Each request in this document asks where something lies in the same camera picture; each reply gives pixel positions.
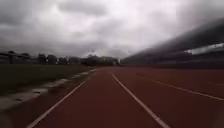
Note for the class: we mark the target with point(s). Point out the pale concrete kerb strip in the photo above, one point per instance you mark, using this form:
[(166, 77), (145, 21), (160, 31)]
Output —
[(30, 93)]

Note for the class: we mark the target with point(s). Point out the dark green grass field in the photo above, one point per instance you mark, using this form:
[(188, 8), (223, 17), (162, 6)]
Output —
[(30, 75)]

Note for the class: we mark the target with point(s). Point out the row of distant buildings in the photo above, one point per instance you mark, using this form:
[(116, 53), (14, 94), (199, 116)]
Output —
[(66, 60)]

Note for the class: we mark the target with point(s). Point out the red running track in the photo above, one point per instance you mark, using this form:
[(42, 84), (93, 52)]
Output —
[(100, 103)]

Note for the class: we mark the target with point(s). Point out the roofed grandstand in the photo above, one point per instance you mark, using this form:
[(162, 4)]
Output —
[(186, 50)]

